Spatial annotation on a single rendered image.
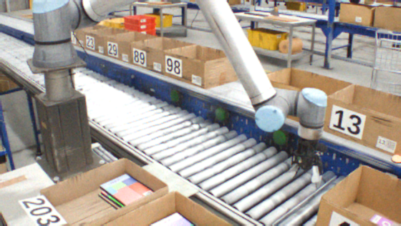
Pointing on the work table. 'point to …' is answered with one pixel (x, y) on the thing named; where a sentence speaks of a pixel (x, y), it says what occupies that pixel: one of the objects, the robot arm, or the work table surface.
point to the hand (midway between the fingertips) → (306, 180)
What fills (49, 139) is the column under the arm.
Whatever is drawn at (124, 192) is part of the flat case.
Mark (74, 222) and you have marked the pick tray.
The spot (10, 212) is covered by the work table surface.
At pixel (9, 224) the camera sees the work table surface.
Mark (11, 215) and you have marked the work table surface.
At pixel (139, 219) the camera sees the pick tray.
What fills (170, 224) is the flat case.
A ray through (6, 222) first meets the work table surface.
